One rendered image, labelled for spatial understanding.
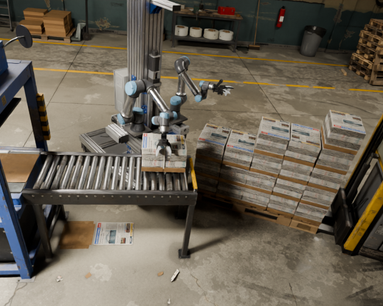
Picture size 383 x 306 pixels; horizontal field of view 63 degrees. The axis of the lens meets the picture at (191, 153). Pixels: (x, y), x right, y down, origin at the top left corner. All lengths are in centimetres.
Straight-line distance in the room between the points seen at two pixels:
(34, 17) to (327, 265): 821
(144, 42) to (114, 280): 217
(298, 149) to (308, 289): 129
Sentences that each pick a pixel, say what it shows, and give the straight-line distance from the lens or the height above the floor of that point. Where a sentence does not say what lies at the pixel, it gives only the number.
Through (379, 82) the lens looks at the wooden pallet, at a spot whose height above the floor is 10.
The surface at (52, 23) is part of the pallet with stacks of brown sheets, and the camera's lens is 868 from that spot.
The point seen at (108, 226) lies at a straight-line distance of 336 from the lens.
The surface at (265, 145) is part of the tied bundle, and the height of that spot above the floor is 95.
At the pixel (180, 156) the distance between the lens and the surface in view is 262.
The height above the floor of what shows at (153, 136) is 104.
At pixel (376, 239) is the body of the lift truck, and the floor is 30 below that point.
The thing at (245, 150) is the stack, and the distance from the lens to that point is 314.
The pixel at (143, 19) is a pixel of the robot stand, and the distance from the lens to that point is 307.
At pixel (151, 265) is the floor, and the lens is 307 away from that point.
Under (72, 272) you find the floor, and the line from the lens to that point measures 310.
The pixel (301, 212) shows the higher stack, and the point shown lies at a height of 25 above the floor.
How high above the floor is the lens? 252
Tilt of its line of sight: 35 degrees down
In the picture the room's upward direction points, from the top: 8 degrees clockwise
